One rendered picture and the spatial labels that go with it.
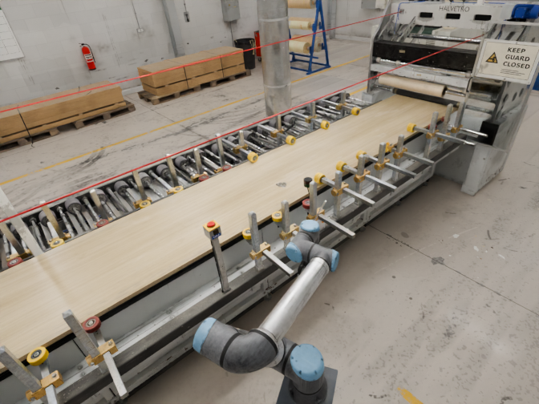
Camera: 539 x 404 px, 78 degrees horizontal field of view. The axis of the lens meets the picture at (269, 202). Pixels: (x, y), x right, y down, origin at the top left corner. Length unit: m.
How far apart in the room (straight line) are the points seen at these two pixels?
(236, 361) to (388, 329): 1.87
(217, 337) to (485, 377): 2.08
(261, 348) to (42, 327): 1.32
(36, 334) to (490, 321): 2.97
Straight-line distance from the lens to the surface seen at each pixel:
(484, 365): 2.89
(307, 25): 8.86
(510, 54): 3.82
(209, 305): 2.08
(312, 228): 1.55
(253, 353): 1.12
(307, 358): 1.65
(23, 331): 2.19
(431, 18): 4.43
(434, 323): 2.96
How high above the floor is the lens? 2.32
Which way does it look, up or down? 36 degrees down
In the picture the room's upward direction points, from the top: 5 degrees counter-clockwise
